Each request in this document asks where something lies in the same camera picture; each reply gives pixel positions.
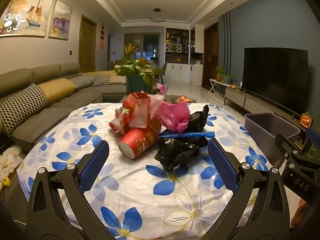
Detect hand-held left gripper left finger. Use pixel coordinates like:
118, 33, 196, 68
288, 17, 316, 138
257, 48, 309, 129
25, 140, 110, 240

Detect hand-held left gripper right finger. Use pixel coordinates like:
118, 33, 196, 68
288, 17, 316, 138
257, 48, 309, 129
200, 139, 293, 240

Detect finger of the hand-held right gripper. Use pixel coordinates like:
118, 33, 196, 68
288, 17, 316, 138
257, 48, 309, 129
305, 127, 320, 141
275, 133, 305, 163

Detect grey plastic bin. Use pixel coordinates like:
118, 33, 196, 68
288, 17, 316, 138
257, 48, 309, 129
244, 113, 301, 143

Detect blue twisted stick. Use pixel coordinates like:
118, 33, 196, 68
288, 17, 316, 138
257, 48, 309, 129
158, 131, 215, 139

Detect white red plastic bag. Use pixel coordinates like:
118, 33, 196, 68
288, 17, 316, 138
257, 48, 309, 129
108, 107, 130, 134

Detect black plastic bag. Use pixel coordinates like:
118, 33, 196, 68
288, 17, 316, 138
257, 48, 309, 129
187, 104, 210, 132
154, 137, 208, 170

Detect red paper cup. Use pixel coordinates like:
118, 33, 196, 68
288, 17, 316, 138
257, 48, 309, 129
118, 125, 159, 160

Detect translucent pink plastic bag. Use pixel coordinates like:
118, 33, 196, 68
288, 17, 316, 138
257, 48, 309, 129
130, 94, 166, 128

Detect red printed plastic bag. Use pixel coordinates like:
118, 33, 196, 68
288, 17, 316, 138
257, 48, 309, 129
122, 92, 150, 133

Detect bright pink plastic bag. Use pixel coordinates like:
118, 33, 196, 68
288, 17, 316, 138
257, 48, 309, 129
154, 102, 191, 133

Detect person's right hand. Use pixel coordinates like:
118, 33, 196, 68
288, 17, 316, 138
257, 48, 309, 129
292, 199, 310, 231

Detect blue floral blanket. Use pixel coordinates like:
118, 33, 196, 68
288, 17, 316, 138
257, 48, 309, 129
16, 101, 275, 240

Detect grey television cabinet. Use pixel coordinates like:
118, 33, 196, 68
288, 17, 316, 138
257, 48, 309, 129
223, 86, 308, 130

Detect black television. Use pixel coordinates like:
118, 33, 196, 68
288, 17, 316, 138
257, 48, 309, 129
242, 47, 309, 108

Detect grey sofa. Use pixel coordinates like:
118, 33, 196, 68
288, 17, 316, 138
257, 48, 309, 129
0, 62, 128, 153

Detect plate of oranges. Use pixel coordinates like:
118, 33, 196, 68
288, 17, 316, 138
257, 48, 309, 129
171, 94, 197, 104

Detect crumpled floral cloth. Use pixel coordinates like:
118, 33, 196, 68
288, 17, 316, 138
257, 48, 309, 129
0, 145, 25, 183

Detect white side table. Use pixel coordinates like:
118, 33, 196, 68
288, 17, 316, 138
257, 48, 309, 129
209, 79, 234, 94

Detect pale yellow cushion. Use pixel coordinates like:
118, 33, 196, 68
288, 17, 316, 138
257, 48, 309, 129
110, 74, 126, 85

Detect yellow sofa throw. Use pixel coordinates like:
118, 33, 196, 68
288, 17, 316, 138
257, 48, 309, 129
80, 70, 117, 77

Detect large houndstooth cushion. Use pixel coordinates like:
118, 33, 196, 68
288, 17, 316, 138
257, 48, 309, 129
0, 84, 48, 137

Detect potted pothos in green planter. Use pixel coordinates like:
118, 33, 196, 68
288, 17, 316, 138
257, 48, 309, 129
114, 55, 160, 95

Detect white cabinet with wine rack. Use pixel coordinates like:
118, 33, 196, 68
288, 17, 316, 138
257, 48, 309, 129
164, 25, 204, 85

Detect dark wooden door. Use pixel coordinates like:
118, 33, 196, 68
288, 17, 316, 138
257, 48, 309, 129
203, 22, 220, 88

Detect grey dining chair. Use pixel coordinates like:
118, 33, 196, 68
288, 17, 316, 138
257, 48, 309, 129
152, 61, 168, 77

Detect light wooden door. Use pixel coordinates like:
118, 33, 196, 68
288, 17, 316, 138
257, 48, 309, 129
79, 14, 97, 73

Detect yellow flower bouquet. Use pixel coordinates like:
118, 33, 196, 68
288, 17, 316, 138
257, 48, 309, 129
124, 43, 137, 55

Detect glass balcony door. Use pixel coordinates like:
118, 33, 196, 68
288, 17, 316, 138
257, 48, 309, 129
124, 32, 160, 63

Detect purple painting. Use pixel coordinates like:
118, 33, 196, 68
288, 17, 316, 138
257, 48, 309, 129
48, 0, 73, 40

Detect sailboat painting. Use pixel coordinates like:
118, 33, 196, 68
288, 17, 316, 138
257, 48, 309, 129
0, 0, 54, 38

